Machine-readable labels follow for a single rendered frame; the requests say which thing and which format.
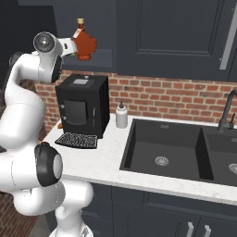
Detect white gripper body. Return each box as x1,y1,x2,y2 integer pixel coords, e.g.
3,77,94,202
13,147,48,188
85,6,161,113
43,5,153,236
67,36,79,57

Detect maple syrup bottle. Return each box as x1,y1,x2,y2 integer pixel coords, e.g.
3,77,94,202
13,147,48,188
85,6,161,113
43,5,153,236
71,18,97,61

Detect dark swung-open cabinet door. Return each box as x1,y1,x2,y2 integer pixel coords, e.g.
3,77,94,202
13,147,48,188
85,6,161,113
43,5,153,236
0,0,57,81

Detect white condiment bottle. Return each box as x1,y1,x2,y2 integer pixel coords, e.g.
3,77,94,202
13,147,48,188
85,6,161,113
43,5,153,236
115,101,129,130

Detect dark narrow base cabinet panel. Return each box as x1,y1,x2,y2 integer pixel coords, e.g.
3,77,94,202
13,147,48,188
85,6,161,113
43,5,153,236
81,182,114,237

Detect dark base cabinet door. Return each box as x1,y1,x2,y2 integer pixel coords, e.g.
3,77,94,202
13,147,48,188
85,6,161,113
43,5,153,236
197,216,237,237
112,203,200,237

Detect black coffee machine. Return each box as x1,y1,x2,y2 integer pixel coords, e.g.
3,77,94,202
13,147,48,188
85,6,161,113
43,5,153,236
54,73,111,150

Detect black double sink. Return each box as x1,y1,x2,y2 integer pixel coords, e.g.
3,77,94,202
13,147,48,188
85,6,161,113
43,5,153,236
118,118,237,188

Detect black faucet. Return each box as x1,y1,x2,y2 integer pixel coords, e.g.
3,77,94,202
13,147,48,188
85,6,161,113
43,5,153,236
217,89,237,133

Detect dark drawer front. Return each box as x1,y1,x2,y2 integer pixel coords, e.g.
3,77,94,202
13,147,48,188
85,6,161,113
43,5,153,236
111,185,237,223

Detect dark open wall cabinet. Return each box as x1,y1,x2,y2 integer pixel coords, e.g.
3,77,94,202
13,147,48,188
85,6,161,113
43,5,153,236
52,0,118,74

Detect dark wall cabinet door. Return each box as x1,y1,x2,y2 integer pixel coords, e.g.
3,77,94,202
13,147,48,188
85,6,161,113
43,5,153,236
115,0,237,83

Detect silver wall cabinet handle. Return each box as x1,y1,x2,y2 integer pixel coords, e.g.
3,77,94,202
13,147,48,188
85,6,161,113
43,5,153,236
218,2,237,70

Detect silver base cabinet handle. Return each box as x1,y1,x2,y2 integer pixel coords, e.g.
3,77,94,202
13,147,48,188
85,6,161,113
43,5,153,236
203,224,213,237
185,221,194,237

